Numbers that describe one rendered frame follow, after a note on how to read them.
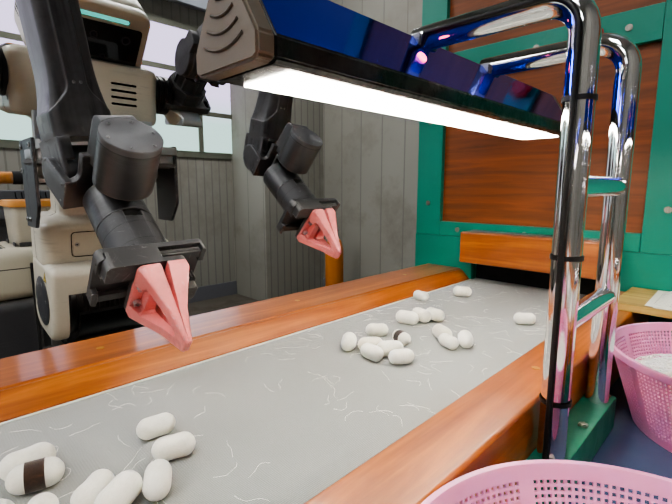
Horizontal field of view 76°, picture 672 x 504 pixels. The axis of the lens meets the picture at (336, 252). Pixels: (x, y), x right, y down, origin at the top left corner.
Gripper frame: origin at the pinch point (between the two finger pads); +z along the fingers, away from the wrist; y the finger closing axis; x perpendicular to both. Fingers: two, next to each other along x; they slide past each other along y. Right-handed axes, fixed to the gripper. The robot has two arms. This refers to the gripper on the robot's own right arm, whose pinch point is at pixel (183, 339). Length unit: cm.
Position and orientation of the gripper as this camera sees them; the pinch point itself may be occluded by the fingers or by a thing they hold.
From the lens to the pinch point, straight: 41.7
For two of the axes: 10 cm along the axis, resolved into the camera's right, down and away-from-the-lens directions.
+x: -4.4, 7.0, 5.6
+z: 5.6, 7.0, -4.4
